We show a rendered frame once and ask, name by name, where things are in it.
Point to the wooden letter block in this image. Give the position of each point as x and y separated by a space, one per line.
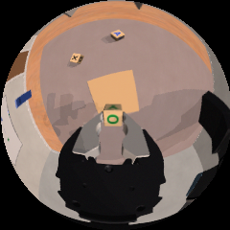
113 115
77 58
117 35

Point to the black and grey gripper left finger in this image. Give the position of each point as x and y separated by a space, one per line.
83 143

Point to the orange flat mat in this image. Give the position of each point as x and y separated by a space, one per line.
116 88

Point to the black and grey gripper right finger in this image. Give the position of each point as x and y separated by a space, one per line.
140 147

